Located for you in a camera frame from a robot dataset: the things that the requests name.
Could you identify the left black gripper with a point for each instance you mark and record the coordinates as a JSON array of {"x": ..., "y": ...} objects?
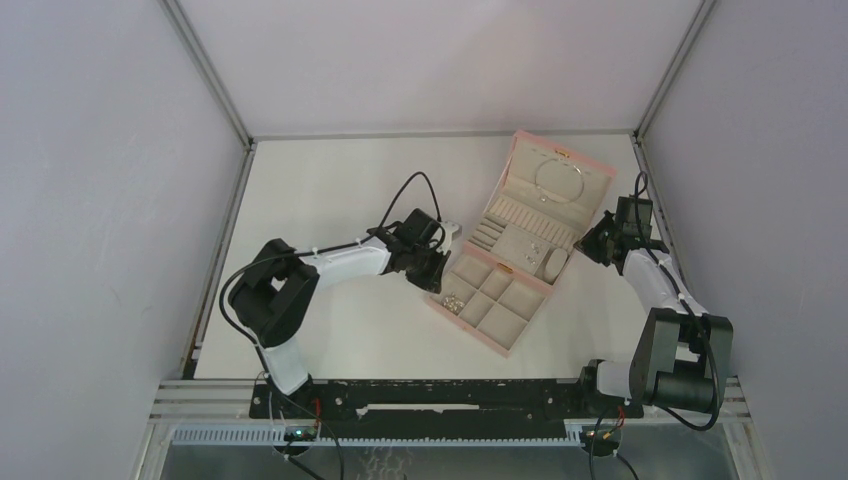
[{"x": 433, "y": 281}]

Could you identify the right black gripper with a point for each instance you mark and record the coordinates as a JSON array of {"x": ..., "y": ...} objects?
[{"x": 586, "y": 243}]

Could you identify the pink jewelry box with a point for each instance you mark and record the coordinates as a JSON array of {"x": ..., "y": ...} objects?
[{"x": 547, "y": 194}]

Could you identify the pink compartment tray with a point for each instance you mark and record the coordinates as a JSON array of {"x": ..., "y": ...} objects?
[{"x": 490, "y": 299}]

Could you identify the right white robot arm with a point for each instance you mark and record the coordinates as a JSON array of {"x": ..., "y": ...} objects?
[{"x": 681, "y": 361}]

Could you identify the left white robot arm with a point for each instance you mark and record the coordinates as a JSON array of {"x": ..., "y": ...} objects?
[{"x": 267, "y": 300}]

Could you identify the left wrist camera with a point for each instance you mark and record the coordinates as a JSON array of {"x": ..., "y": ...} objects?
[{"x": 451, "y": 232}]

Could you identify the black mounting rail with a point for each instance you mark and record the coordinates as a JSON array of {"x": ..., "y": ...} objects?
[{"x": 475, "y": 408}]

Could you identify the white slotted cable duct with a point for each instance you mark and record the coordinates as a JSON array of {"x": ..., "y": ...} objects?
[{"x": 266, "y": 435}]

